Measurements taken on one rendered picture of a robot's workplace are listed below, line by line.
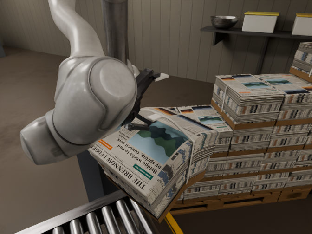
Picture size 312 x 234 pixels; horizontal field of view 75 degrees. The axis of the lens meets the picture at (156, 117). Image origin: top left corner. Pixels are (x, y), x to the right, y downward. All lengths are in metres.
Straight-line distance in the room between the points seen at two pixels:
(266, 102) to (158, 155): 0.94
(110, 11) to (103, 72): 0.61
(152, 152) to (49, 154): 0.31
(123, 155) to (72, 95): 0.39
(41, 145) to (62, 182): 1.87
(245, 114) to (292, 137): 0.47
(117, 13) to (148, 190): 0.65
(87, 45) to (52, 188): 1.97
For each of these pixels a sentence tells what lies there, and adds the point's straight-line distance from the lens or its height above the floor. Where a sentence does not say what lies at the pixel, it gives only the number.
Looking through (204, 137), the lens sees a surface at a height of 1.16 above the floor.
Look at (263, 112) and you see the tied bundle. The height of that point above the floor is 0.95.
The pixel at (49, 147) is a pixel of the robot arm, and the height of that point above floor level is 1.34.
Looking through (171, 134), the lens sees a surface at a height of 1.19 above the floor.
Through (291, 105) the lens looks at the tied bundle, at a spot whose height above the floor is 0.99.
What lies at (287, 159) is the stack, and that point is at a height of 0.51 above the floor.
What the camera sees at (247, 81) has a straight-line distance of 1.57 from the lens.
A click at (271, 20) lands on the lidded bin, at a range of 3.43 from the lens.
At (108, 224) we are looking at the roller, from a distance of 0.94.
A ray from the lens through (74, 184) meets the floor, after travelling 2.23.
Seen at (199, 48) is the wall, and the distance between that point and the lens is 4.32.
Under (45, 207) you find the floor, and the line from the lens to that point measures 2.16.
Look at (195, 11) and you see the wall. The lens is 4.28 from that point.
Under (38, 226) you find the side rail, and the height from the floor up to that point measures 0.80.
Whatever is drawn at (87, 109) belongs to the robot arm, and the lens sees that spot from 0.29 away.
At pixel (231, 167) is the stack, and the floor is 0.49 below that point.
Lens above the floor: 1.59
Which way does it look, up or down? 31 degrees down
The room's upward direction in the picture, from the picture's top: straight up
